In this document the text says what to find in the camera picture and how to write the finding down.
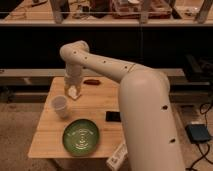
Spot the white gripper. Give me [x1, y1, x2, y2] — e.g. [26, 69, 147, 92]
[64, 64, 82, 92]

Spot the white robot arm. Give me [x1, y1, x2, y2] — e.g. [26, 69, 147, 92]
[60, 41, 185, 171]

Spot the green ceramic bowl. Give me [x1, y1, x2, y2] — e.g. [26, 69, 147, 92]
[62, 119, 100, 157]

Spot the white rectangular block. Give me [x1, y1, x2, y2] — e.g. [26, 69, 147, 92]
[68, 87, 80, 100]

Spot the wooden table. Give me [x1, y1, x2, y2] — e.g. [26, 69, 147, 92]
[28, 77, 123, 159]

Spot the black rectangular device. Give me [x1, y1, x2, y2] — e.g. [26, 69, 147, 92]
[106, 111, 121, 122]

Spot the long wooden workbench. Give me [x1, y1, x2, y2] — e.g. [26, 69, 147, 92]
[0, 0, 213, 27]

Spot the black equipment right background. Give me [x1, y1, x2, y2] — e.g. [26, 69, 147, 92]
[183, 54, 213, 82]

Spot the black cable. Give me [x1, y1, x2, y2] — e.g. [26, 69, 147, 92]
[189, 96, 213, 171]

